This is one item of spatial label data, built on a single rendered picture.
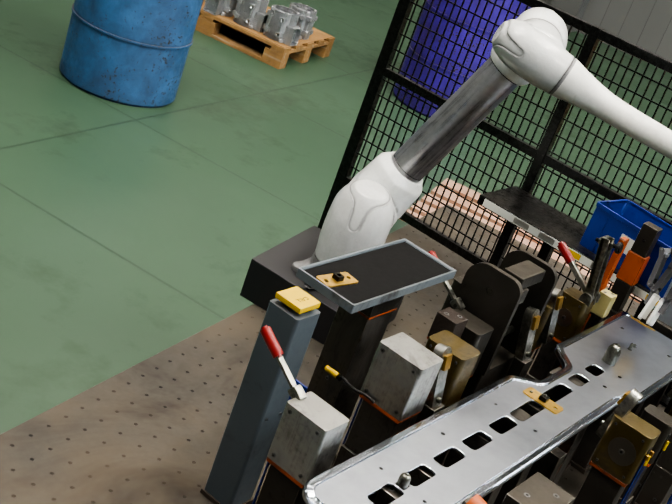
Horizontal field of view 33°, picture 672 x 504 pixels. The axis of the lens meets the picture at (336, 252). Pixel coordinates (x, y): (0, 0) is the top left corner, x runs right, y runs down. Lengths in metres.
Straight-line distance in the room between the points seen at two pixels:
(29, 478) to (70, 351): 1.69
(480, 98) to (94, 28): 3.37
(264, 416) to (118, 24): 3.98
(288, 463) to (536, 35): 1.20
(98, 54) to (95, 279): 1.93
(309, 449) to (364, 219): 1.00
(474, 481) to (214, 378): 0.78
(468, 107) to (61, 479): 1.35
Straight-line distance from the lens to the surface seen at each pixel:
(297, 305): 1.96
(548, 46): 2.63
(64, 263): 4.31
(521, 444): 2.17
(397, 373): 2.06
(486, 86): 2.82
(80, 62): 6.00
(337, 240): 2.79
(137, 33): 5.85
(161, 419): 2.38
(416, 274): 2.25
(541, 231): 3.16
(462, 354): 2.20
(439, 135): 2.88
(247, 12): 7.51
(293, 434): 1.90
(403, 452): 1.99
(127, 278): 4.32
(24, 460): 2.19
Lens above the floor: 2.05
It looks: 24 degrees down
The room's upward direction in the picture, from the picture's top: 20 degrees clockwise
